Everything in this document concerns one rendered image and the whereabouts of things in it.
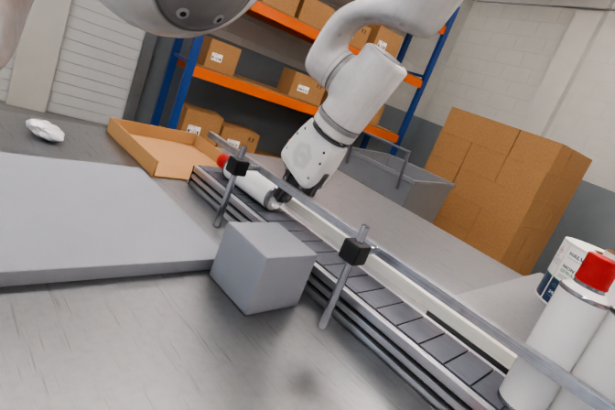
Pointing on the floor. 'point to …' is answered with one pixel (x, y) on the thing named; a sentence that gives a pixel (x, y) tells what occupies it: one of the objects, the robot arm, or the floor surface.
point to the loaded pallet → (503, 187)
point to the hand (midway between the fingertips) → (285, 192)
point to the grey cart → (397, 179)
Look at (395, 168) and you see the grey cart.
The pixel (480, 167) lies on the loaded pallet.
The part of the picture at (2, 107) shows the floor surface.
